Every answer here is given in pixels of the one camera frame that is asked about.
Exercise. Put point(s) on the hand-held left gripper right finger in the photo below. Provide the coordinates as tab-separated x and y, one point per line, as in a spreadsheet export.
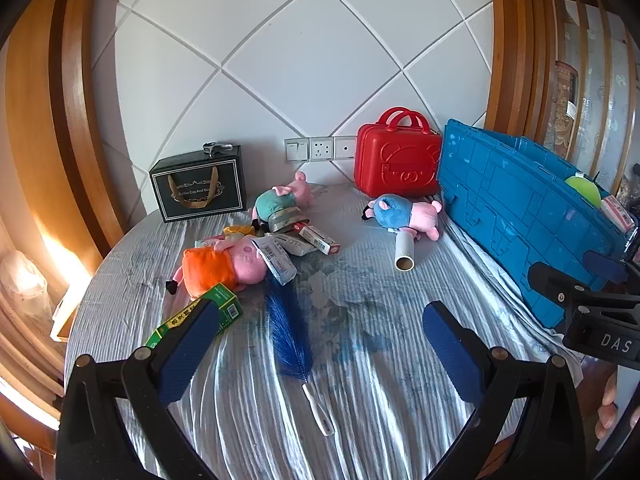
445	345

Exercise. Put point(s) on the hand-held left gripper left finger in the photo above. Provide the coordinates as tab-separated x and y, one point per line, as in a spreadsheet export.
190	350

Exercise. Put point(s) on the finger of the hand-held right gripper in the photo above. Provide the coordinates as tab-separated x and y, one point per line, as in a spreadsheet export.
555	282
605	266

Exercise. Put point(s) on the blue plastic crate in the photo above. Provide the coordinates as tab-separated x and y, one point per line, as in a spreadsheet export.
510	210

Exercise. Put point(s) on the blue bristle brush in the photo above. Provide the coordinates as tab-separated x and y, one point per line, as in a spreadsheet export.
290	330

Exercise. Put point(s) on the white blue printed box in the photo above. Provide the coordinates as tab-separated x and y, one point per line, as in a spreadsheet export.
275	260

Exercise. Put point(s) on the person's right hand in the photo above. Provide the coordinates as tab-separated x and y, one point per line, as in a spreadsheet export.
609	400

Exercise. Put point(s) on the pink white box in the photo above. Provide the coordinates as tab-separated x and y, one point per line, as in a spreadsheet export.
617	214

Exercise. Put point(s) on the green medicine box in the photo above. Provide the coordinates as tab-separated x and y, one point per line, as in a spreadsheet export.
225	305

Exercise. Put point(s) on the green ball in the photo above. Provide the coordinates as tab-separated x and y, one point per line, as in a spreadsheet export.
584	191

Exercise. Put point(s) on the pig plush orange dress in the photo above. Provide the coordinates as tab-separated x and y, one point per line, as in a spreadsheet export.
210	267

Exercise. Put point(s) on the cardboard tube roll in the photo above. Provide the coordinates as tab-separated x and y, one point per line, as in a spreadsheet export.
404	252

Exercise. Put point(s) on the cream yellow plush toy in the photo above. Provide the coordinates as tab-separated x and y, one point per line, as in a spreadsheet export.
239	231

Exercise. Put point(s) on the blue-dress pig plush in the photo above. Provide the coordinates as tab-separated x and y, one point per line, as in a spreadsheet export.
400	212

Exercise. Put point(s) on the black gift box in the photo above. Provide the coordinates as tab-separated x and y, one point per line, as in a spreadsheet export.
200	205

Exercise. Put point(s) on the red white small box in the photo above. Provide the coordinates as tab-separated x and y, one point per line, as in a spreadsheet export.
320	241

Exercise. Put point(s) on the pig plush green dress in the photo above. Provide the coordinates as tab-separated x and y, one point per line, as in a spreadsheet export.
277	205

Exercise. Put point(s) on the red small suitcase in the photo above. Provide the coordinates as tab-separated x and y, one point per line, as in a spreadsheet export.
395	160

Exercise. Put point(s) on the black metal clip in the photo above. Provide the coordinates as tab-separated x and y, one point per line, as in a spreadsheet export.
217	147

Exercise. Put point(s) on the white wall socket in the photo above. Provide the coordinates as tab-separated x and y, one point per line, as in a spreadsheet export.
321	148
345	147

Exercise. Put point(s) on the wooden wall frame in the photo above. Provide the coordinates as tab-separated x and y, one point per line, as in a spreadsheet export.
55	110
520	35

